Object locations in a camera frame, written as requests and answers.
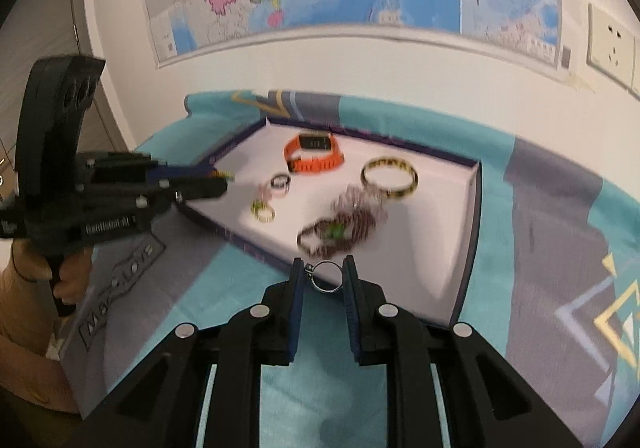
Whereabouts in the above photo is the white wall socket plate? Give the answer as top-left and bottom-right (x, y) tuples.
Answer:
(586, 3), (638, 84)

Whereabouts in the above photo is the person's left hand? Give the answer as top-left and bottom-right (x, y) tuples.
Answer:
(30, 243), (95, 305)

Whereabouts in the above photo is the white box with navy rim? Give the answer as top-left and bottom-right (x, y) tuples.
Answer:
(177, 115), (483, 329)

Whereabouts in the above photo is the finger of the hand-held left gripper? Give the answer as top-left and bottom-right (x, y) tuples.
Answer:
(165, 177), (229, 207)
(147, 163), (236, 182)

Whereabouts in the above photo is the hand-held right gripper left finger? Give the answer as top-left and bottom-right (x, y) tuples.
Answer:
(75, 257), (307, 448)

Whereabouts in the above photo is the dark bead bracelet green charm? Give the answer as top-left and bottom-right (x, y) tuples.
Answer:
(297, 221), (351, 256)

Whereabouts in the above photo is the yellow brown bangle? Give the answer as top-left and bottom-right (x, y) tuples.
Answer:
(360, 155), (420, 201)

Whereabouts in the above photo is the silver ring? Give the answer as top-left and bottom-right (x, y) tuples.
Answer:
(304, 261), (346, 295)

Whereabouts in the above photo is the purple bead bracelet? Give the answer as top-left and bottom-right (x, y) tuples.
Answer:
(332, 183), (391, 241)

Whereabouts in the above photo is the orange smart watch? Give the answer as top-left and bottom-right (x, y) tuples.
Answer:
(283, 132), (346, 174)

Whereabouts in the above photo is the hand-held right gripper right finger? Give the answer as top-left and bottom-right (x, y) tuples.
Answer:
(342, 255), (583, 448)

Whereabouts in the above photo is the person's left forearm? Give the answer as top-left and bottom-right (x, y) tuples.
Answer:
(0, 243), (81, 414)

